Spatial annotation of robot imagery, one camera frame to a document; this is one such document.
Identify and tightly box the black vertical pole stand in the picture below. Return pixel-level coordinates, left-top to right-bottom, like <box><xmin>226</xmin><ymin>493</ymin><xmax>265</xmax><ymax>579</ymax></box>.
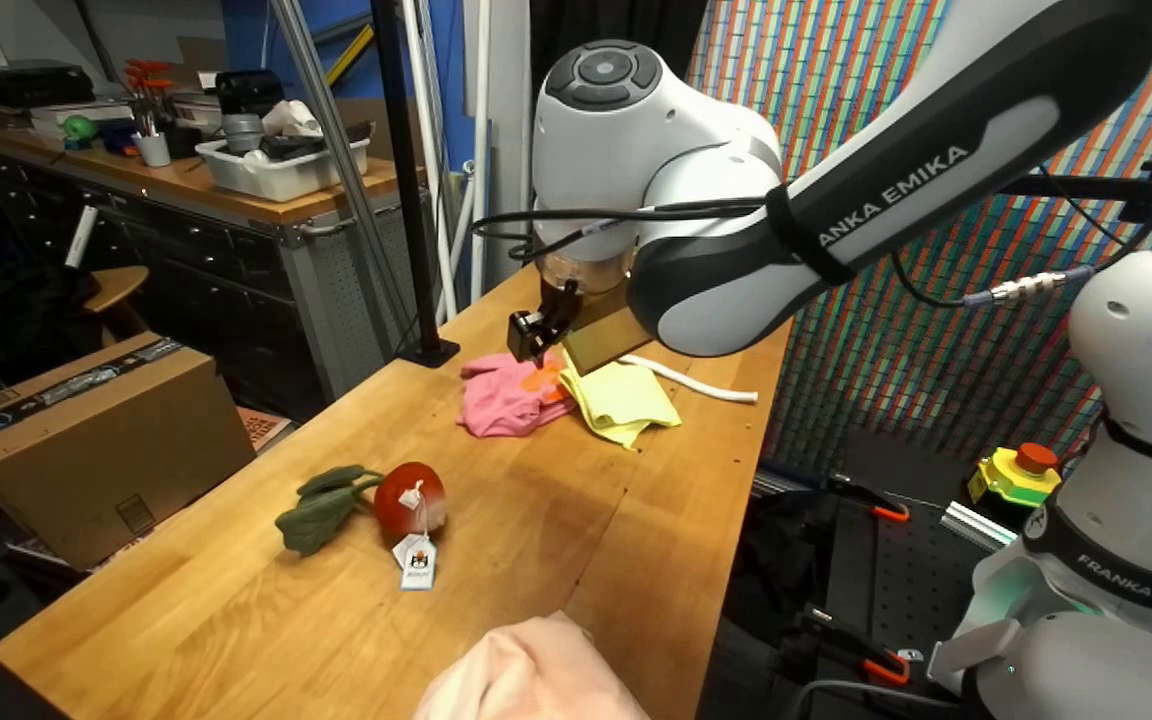
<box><xmin>373</xmin><ymin>0</ymin><xmax>457</xmax><ymax>369</ymax></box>

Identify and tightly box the wooden workbench with drawers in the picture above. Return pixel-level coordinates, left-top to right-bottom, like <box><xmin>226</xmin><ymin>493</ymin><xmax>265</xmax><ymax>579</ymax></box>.
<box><xmin>0</xmin><ymin>127</ymin><xmax>416</xmax><ymax>418</ymax></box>

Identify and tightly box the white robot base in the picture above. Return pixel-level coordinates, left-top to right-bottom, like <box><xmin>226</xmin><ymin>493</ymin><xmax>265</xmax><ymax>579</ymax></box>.
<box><xmin>927</xmin><ymin>253</ymin><xmax>1152</xmax><ymax>720</ymax></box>

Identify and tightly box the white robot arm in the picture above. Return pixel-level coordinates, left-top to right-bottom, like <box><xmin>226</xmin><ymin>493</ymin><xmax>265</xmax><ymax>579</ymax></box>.
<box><xmin>508</xmin><ymin>0</ymin><xmax>1152</xmax><ymax>361</ymax></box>

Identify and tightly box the light pink garment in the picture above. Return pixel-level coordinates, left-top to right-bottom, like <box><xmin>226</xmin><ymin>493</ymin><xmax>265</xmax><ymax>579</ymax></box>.
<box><xmin>411</xmin><ymin>613</ymin><xmax>650</xmax><ymax>720</ymax></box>

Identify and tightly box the red radish plush toy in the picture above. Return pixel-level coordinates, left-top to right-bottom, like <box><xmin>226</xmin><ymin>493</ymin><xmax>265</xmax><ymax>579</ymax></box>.
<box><xmin>276</xmin><ymin>465</ymin><xmax>447</xmax><ymax>591</ymax></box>

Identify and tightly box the emergency stop button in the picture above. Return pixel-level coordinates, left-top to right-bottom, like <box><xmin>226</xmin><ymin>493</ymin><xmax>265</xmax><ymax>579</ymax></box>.
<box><xmin>968</xmin><ymin>440</ymin><xmax>1059</xmax><ymax>507</ymax></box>

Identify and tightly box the white plastic tray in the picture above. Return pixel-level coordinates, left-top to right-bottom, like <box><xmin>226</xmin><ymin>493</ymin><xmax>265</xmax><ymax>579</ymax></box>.
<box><xmin>196</xmin><ymin>140</ymin><xmax>339</xmax><ymax>202</ymax></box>

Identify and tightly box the bright pink cloth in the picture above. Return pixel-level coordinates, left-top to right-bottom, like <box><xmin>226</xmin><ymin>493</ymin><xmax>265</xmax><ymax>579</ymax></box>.
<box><xmin>462</xmin><ymin>351</ymin><xmax>573</xmax><ymax>440</ymax></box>

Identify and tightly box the yellow cloth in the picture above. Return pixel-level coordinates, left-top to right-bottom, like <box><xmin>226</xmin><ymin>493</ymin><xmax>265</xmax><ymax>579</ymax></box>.
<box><xmin>561</xmin><ymin>362</ymin><xmax>682</xmax><ymax>449</ymax></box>

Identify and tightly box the white braided rope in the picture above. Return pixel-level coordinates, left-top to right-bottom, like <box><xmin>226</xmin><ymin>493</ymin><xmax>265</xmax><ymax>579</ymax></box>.
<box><xmin>620</xmin><ymin>351</ymin><xmax>770</xmax><ymax>408</ymax></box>

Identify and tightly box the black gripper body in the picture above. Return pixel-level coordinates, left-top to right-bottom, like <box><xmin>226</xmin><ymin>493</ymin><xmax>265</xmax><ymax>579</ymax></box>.
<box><xmin>508</xmin><ymin>279</ymin><xmax>582</xmax><ymax>361</ymax></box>

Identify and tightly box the cardboard box on floor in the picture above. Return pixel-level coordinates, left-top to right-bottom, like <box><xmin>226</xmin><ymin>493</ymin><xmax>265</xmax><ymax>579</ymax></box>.
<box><xmin>0</xmin><ymin>333</ymin><xmax>252</xmax><ymax>566</ymax></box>

